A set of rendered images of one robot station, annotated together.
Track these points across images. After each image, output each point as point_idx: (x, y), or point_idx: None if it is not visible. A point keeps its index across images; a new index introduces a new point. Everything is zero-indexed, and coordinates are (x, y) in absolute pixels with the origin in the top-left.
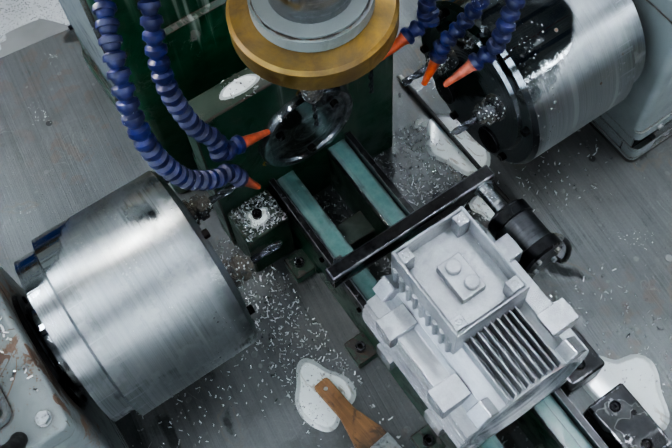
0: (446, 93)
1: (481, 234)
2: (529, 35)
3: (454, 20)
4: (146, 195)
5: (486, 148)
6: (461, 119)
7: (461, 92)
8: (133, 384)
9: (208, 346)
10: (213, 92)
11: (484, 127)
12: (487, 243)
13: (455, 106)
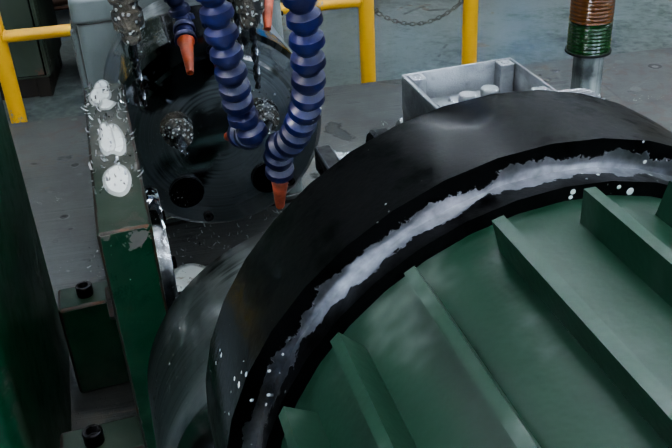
0: (192, 189)
1: (439, 72)
2: (233, 20)
3: (163, 69)
4: (242, 262)
5: (264, 204)
6: (217, 212)
7: (208, 162)
8: None
9: None
10: (104, 200)
11: (257, 166)
12: (450, 74)
13: (206, 198)
